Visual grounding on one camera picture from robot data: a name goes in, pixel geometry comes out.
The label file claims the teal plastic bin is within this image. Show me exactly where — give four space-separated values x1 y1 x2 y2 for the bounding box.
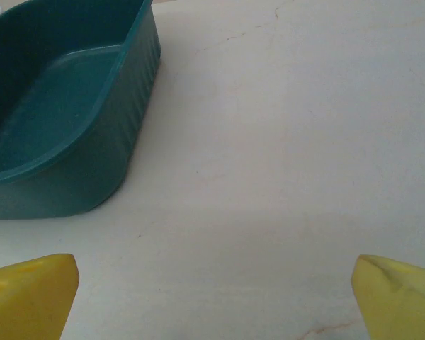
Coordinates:
0 0 162 220

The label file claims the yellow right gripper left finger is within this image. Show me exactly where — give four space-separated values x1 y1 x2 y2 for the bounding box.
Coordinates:
0 253 81 340

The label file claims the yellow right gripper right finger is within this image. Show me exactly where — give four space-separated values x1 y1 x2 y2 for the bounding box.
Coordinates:
351 254 425 340

